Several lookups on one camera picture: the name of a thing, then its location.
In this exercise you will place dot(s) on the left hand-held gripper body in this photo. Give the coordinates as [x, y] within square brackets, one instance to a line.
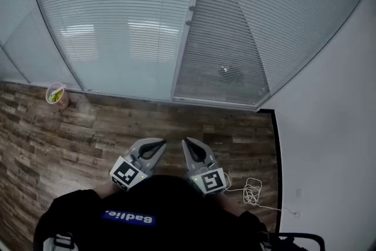
[124, 173]

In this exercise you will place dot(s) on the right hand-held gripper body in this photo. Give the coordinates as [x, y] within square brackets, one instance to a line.
[210, 180]

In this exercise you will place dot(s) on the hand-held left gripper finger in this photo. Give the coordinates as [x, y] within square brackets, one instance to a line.
[157, 157]
[147, 141]

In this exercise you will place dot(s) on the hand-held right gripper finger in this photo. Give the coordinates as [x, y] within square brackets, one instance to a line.
[207, 153]
[188, 155]

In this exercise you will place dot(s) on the person's left forearm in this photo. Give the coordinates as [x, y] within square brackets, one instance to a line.
[108, 188]

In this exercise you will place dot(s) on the person's right forearm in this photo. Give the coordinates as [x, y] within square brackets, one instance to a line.
[226, 202]

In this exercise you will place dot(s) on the person's black shirt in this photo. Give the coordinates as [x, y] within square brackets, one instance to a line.
[176, 214]

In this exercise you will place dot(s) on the black baseboard strip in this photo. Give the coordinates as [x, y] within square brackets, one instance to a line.
[280, 173]

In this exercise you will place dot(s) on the instant noodle cup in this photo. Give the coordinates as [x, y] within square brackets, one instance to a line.
[55, 95]

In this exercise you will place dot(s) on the white wall socket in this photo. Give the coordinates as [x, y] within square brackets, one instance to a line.
[298, 192]

